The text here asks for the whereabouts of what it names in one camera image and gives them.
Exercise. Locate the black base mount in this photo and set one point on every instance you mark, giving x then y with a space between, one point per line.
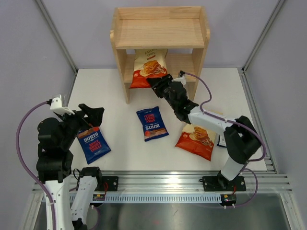
104 183
219 183

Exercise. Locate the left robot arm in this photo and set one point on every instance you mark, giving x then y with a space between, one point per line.
56 136

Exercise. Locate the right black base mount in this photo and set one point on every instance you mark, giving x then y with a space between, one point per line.
219 183

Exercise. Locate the cassava chips bag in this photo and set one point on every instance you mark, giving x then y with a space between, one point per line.
148 63
198 137

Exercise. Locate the blue bag back side up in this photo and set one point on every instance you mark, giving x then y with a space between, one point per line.
221 142

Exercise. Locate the wooden two-tier shelf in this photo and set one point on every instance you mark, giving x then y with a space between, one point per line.
171 27

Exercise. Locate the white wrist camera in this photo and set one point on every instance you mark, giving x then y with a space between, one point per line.
181 78
57 106

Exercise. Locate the blue burts bag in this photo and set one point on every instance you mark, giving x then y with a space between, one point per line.
93 144
152 123

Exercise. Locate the middle blue Burts bag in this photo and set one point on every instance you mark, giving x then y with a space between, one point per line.
152 123

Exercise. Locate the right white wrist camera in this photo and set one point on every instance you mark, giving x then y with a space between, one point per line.
181 78

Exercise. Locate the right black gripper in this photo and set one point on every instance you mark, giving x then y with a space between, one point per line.
163 82

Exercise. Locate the left blue Burts bag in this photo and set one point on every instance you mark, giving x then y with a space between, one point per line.
93 144

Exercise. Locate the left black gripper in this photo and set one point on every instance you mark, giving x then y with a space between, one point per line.
94 115

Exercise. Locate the aluminium mounting rail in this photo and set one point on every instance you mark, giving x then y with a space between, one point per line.
187 182

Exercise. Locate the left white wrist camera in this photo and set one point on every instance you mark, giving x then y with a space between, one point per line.
57 106

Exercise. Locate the white slotted cable duct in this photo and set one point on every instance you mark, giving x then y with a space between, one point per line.
157 198

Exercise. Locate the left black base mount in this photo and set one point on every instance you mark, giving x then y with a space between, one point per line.
104 183

